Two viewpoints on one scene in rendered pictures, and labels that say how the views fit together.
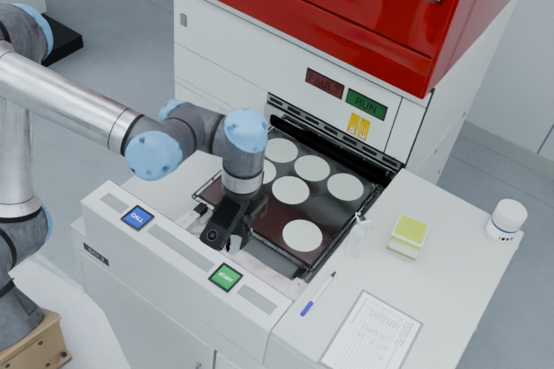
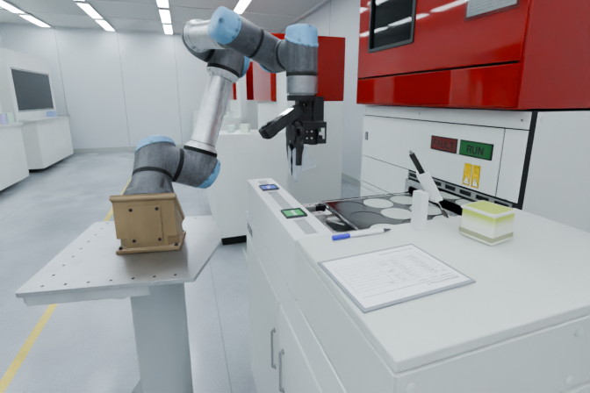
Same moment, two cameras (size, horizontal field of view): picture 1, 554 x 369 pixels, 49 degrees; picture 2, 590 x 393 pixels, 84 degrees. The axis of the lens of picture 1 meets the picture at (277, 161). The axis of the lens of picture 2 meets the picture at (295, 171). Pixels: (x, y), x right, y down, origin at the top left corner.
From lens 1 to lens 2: 98 cm
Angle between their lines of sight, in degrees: 49
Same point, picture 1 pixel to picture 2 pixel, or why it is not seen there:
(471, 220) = not seen: outside the picture
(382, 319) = (418, 263)
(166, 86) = not seen: hidden behind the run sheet
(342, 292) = (387, 240)
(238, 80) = (392, 167)
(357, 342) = (373, 266)
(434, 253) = (527, 249)
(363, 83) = (471, 130)
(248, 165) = (295, 59)
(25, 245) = (191, 166)
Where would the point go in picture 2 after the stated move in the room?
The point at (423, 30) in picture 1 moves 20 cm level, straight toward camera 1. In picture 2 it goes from (507, 39) to (463, 31)
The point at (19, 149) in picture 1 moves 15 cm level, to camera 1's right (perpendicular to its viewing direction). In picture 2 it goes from (210, 108) to (237, 110)
